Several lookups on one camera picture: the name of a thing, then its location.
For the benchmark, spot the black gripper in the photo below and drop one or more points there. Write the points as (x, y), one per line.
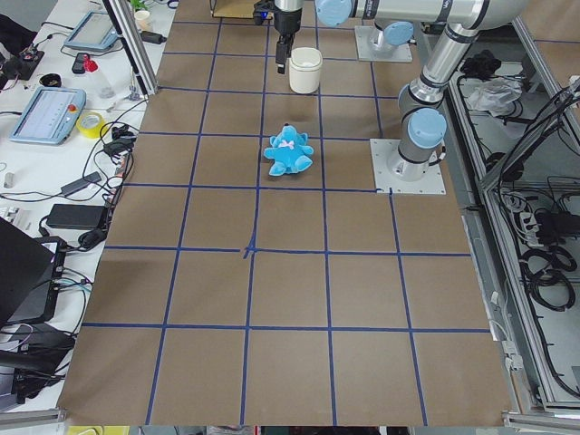
(288, 22)

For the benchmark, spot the cream trash can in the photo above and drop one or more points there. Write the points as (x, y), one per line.
(305, 70)

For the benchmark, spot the blue plush toy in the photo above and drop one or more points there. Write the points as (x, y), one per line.
(289, 151)

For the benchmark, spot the paper cup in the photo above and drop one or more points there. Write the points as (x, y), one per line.
(143, 20)

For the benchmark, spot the teach pendant tablet upper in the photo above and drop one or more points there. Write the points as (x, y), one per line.
(94, 33)

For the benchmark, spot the teach pendant tablet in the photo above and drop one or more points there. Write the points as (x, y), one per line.
(94, 33)
(49, 117)

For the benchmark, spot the clear plastic bottle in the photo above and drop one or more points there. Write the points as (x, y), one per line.
(98, 77)

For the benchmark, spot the black cloth bundle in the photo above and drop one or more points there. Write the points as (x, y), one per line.
(482, 66)

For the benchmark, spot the black remote with red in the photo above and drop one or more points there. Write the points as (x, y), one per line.
(81, 63)

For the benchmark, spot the crumpled white cloth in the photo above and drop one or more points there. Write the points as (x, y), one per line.
(496, 96)

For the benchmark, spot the yellow tape roll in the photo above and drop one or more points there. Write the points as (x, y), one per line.
(91, 125)

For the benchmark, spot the small black bowl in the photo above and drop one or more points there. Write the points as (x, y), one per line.
(51, 80)

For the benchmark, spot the black power adapter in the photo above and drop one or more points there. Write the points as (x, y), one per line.
(81, 183)

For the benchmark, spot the teach pendant tablet lower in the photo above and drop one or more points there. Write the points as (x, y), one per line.
(49, 117)

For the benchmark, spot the brown paper table mat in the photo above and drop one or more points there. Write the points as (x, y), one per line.
(226, 295)

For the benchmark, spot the black power brick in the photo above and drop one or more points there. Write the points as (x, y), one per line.
(74, 216)

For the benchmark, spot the black laptop computer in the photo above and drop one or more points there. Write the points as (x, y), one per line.
(30, 268)

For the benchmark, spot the aluminium frame post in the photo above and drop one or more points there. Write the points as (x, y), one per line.
(123, 21)

